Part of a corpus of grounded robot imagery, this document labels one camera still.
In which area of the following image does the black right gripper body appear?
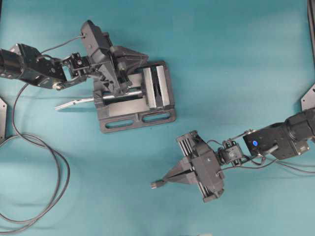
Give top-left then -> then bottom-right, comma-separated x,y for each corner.
176,130 -> 224,203

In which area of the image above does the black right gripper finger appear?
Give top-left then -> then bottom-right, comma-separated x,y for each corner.
163,173 -> 197,184
165,157 -> 195,177

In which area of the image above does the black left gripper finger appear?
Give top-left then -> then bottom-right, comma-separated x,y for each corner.
113,46 -> 149,71
117,62 -> 134,92

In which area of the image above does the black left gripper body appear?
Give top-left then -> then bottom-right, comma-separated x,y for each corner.
81,20 -> 123,95

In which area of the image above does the black USB cable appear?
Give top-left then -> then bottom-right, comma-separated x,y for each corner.
0,82 -> 71,227

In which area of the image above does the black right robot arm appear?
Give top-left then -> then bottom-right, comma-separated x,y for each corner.
151,108 -> 315,202

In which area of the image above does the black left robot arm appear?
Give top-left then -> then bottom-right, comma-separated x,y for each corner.
0,20 -> 149,95

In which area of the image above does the black metal bench vise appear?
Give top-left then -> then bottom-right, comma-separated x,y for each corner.
93,60 -> 176,133

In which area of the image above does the silver vise handle rod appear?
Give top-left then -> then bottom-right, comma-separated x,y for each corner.
55,97 -> 94,111

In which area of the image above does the black frame rail right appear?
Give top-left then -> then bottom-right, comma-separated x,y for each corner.
307,0 -> 315,58

